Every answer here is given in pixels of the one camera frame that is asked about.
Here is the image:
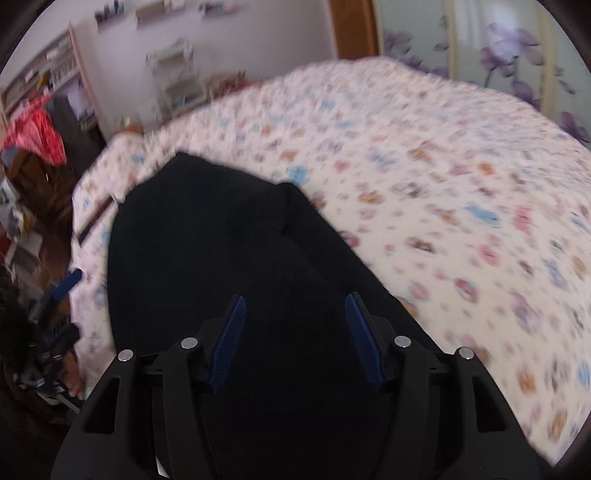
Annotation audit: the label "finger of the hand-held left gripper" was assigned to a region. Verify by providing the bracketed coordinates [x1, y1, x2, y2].
[41, 323, 82, 361]
[31, 270, 84, 324]

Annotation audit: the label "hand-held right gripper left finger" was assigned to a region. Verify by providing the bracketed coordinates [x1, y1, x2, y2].
[50, 295, 247, 480]

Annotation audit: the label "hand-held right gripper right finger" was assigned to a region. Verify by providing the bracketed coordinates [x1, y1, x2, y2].
[344, 292, 542, 480]

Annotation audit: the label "black pants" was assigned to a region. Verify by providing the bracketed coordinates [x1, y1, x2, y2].
[107, 152, 446, 480]

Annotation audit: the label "brown wooden furniture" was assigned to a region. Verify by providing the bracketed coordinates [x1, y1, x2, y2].
[8, 150, 80, 234]

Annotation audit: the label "red cloth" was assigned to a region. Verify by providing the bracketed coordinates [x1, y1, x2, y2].
[2, 108, 68, 166]

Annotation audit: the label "animal print fleece blanket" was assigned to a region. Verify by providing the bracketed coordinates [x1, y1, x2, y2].
[71, 58, 591, 467]

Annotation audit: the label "heap of plush toys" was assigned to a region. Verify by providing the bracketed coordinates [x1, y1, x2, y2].
[207, 69, 251, 95]

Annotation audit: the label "wooden door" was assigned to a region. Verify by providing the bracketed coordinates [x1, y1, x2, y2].
[328, 0, 382, 61]

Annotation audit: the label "floral glass sliding wardrobe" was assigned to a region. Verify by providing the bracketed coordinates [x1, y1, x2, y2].
[372, 0, 591, 148]

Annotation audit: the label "wall bookshelf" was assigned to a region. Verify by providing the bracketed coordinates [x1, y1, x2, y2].
[0, 25, 100, 134]

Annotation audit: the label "white wire rack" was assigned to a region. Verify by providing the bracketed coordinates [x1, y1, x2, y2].
[147, 39, 209, 121]

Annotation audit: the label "white wall shelf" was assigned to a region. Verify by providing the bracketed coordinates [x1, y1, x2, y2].
[198, 0, 241, 16]
[95, 2, 129, 27]
[135, 0, 168, 25]

